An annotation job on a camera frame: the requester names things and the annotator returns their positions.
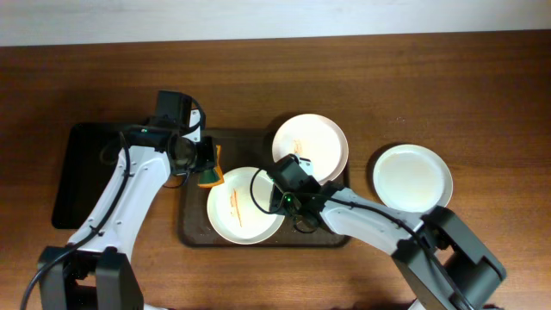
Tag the brown serving tray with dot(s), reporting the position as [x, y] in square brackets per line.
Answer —
[239, 148]

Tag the green and orange sponge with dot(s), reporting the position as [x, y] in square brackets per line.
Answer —
[212, 177]

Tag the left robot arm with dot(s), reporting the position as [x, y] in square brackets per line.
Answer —
[93, 270]

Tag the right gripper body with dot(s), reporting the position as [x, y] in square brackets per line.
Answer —
[285, 170]

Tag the cream white plate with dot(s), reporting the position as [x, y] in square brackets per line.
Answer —
[316, 138]

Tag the pale green plate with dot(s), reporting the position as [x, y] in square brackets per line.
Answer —
[237, 208]

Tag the black plastic tray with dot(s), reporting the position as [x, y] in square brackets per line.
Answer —
[90, 159]

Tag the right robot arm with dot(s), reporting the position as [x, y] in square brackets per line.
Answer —
[444, 263]

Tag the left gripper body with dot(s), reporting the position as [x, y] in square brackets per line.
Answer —
[207, 159]

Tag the pale blue plate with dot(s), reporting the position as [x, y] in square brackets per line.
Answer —
[412, 178]

